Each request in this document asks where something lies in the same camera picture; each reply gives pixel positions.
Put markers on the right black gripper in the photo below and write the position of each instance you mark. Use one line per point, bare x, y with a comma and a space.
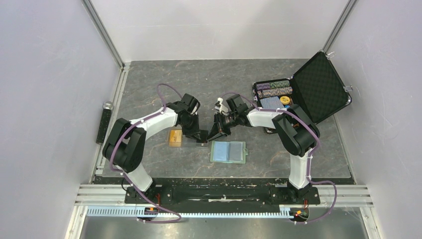
215, 133

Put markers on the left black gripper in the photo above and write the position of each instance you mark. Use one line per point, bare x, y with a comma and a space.
193, 132

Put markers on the green leather card holder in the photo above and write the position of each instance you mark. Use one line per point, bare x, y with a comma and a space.
230, 152

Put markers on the clear plastic card box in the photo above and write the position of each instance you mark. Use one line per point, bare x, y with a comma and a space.
186, 142

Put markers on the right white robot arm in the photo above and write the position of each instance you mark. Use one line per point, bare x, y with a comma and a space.
298, 134

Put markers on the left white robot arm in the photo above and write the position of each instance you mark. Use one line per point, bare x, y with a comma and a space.
124, 147

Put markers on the orange credit card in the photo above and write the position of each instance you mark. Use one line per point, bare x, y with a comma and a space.
175, 138

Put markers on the blue playing card deck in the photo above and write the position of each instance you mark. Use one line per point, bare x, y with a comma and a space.
271, 103

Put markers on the yellow dealer chip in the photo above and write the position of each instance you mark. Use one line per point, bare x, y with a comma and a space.
285, 100

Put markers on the black tool silver knob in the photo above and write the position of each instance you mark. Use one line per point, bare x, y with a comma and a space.
104, 122

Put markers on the black poker chip case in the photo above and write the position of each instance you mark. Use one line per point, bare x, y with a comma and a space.
316, 87

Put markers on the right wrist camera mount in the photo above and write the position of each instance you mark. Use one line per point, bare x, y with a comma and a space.
219, 107

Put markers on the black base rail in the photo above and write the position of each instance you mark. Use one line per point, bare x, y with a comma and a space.
169, 191

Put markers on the white slotted cable duct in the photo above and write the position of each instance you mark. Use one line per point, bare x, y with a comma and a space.
147, 213

